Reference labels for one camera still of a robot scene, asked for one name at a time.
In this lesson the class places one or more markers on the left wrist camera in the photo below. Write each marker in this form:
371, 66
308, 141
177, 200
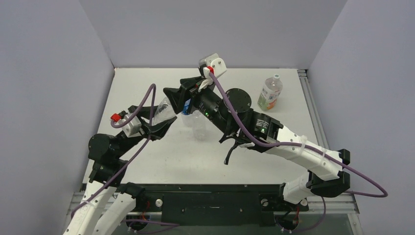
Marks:
130, 124

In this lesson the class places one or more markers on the clear bottle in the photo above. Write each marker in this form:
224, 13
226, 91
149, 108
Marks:
199, 126
163, 112

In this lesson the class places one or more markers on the blue label bottle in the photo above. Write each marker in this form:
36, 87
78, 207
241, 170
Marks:
187, 117

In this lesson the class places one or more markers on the green orange label bottle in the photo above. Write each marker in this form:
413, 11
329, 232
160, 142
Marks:
270, 92

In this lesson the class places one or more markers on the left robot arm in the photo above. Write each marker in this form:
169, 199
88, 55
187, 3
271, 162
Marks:
106, 201

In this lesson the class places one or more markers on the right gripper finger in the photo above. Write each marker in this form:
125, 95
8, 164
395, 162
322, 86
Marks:
191, 83
177, 98

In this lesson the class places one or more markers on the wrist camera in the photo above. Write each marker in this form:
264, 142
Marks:
210, 64
130, 124

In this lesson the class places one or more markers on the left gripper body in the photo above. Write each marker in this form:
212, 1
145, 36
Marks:
131, 140

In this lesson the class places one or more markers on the aluminium rail frame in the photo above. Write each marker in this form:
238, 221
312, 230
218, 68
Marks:
182, 158

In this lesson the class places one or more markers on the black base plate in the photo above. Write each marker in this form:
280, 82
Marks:
215, 205

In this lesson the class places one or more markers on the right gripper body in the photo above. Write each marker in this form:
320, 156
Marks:
188, 96

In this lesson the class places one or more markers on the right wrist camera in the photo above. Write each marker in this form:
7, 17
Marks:
210, 64

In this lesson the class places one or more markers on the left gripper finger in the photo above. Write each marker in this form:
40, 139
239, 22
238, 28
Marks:
158, 131
147, 112

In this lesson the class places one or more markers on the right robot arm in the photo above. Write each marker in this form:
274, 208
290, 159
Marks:
233, 115

